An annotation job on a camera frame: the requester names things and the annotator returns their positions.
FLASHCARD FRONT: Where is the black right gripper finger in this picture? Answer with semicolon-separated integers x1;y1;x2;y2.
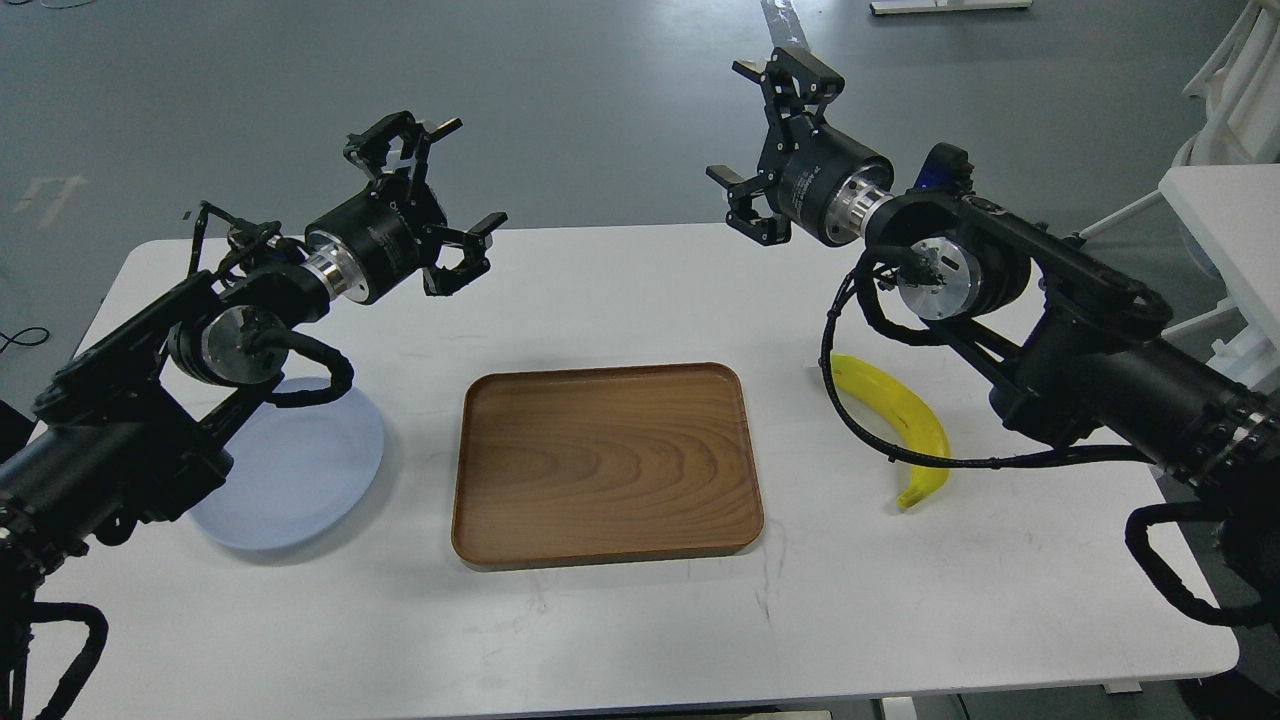
732;47;846;141
707;164;792;246

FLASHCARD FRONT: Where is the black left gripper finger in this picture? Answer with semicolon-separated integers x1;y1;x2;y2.
343;111;463;191
420;211;508;297

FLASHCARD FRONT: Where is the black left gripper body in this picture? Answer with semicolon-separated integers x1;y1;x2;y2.
303;177;445;305

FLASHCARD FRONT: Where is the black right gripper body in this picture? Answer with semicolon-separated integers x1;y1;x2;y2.
756;122;893;247

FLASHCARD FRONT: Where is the light blue round plate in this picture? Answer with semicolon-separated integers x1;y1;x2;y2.
188;388;385;552

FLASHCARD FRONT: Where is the yellow banana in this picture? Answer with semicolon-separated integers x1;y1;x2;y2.
829;354;950;511

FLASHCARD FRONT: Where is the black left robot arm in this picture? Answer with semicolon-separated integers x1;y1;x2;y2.
1;111;507;719

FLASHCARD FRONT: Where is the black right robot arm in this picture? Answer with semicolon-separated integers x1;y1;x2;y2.
707;47;1279;626

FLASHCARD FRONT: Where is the white table base far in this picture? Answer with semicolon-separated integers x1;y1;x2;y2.
869;0;1036;17

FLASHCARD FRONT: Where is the brown wooden tray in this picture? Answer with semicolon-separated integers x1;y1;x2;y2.
451;363;765;570

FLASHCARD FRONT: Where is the white chair frame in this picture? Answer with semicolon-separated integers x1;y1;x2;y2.
1075;0;1280;241

